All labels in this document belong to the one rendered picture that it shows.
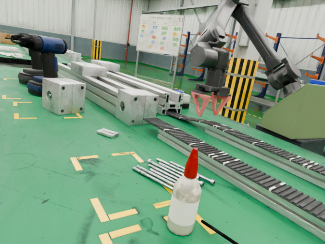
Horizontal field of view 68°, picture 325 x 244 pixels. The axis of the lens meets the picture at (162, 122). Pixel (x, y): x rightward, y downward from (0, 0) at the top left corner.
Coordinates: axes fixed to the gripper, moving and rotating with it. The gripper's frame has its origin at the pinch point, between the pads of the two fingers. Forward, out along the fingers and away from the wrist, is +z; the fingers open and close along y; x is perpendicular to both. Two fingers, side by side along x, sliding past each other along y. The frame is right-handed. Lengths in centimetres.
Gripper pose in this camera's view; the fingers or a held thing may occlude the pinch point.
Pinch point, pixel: (207, 113)
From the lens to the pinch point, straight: 80.3
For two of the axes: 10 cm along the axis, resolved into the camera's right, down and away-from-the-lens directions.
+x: 6.1, 3.1, -7.3
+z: -1.5, 9.5, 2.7
